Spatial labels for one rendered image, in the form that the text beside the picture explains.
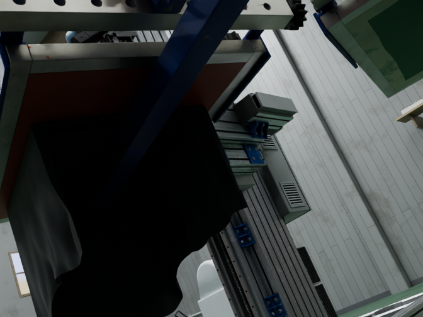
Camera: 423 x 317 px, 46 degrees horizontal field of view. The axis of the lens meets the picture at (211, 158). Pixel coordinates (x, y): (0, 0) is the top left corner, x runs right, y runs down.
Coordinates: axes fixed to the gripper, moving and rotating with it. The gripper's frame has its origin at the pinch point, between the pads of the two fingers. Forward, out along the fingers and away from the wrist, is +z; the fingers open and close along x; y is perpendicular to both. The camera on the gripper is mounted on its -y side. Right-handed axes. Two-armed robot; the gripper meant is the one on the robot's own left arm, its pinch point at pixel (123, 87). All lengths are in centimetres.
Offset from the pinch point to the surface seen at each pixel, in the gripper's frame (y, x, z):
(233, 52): 19.2, -18.7, 5.4
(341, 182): 581, 472, -92
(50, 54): -22.0, -18.7, 4.3
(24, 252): -22, 42, 21
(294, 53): 606, 452, -344
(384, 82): 95, 1, 6
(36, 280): -22, 40, 30
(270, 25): 29.1, -23.4, 1.7
